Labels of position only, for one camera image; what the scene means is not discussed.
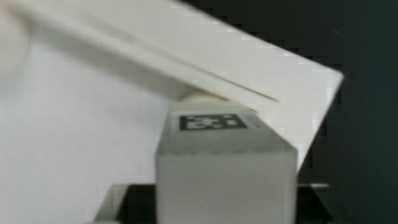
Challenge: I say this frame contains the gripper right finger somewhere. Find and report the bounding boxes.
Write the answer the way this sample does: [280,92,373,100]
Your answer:
[294,183,349,224]

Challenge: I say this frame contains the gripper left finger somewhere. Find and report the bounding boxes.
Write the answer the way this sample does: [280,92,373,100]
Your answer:
[86,184,156,224]

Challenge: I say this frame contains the white leg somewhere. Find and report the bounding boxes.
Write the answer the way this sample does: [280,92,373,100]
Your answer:
[156,98,296,224]

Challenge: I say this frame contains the white square tabletop part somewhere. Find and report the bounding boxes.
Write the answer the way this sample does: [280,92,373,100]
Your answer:
[0,0,342,224]

